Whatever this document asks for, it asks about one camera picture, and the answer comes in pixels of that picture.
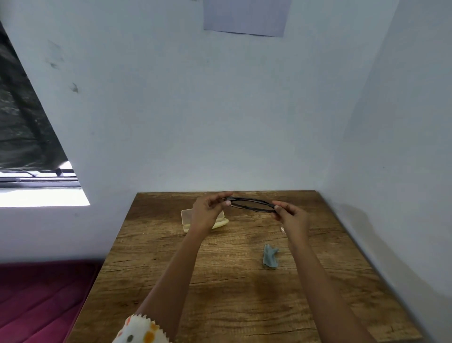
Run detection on person's left hand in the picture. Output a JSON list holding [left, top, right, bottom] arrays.
[[189, 191, 234, 232]]

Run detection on person's right hand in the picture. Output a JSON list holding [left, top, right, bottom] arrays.
[[272, 200, 311, 244]]

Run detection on black eyeglasses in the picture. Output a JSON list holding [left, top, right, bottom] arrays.
[[222, 197, 278, 213]]

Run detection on person's left forearm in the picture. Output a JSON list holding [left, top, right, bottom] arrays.
[[136, 229, 207, 343]]

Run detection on person's right forearm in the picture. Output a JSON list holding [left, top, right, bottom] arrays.
[[290, 240, 375, 343]]

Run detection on clear plastic glasses case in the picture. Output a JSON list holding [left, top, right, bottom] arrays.
[[180, 208, 229, 233]]

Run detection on grey cleaning cloth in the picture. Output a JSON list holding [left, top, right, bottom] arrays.
[[262, 244, 279, 269]]

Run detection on white patterned sleeve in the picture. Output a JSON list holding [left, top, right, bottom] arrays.
[[112, 314, 169, 343]]

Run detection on pale paper sheet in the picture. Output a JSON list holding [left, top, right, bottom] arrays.
[[203, 0, 292, 37]]

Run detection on maroon mattress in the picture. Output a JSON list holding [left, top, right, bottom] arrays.
[[0, 260, 105, 343]]

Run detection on window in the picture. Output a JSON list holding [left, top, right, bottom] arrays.
[[0, 23, 91, 208]]

